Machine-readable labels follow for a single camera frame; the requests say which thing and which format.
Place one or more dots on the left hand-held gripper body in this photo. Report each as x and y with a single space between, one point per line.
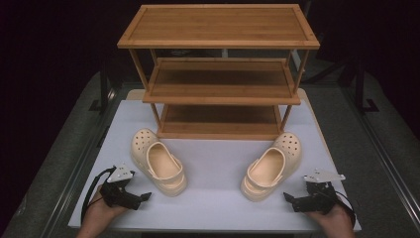
115 193

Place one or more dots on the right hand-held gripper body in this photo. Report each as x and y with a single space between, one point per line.
317 198

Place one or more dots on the cream clog shoe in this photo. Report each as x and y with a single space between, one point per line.
267 168
161 165

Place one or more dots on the wooden three-tier shoe rack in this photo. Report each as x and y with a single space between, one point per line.
218 26

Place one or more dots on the person's left hand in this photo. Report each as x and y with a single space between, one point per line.
100 214

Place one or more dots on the person's right hand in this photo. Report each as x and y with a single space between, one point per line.
333 221

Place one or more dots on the white table sheet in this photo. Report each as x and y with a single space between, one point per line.
214 185

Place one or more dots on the black metal stand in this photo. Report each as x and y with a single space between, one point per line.
103 89
361 92

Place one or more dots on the metal floor rail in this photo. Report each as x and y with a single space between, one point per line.
383 148
71 178

